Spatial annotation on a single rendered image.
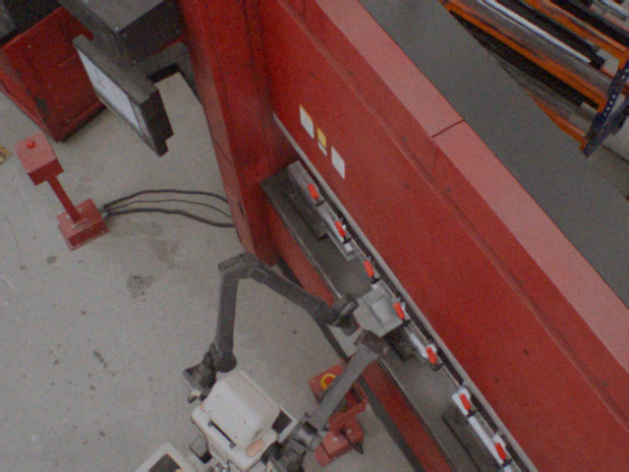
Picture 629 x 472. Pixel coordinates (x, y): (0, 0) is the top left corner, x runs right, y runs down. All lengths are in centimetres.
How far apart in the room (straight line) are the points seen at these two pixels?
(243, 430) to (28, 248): 241
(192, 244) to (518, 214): 284
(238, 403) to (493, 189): 117
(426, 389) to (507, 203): 143
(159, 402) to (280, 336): 71
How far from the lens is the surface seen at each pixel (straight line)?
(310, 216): 332
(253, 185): 346
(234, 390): 255
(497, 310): 209
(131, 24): 267
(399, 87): 194
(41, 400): 425
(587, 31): 395
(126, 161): 474
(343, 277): 322
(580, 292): 172
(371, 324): 301
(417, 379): 308
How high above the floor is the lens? 381
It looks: 62 degrees down
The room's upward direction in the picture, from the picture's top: 4 degrees counter-clockwise
